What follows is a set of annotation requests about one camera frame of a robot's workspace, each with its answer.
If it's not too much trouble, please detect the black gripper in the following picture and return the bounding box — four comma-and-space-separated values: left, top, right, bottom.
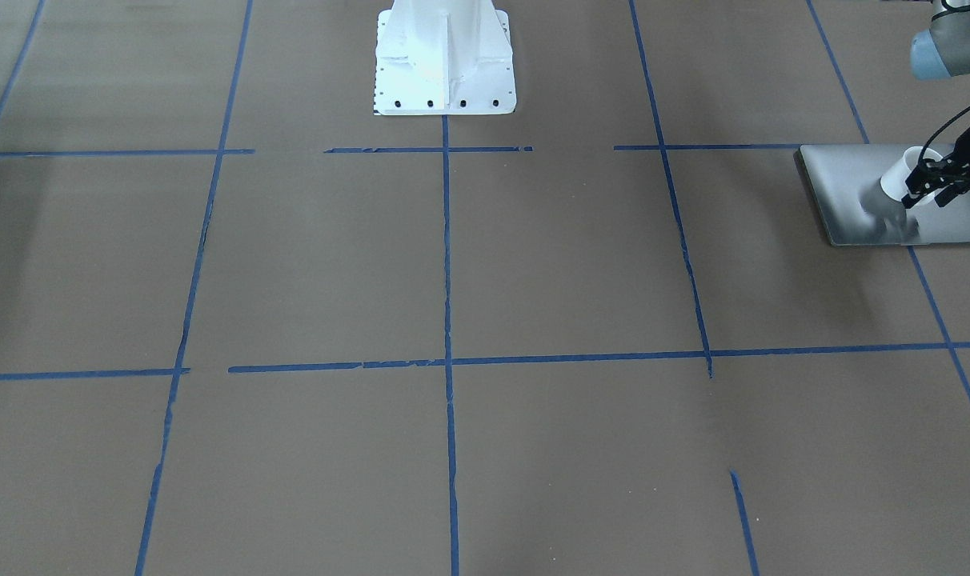
904, 127, 970, 208

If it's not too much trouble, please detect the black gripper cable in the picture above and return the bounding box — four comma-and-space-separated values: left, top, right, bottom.
917, 90, 970, 178

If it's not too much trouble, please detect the white plastic cup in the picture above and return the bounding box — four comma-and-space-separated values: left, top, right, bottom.
880, 146, 943, 209

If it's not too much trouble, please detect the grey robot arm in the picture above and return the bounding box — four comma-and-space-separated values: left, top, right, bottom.
901, 1, 970, 209

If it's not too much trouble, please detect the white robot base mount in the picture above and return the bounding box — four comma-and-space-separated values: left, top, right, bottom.
373, 1, 518, 116

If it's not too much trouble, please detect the grey closed laptop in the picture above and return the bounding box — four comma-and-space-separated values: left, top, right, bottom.
796, 143, 970, 246

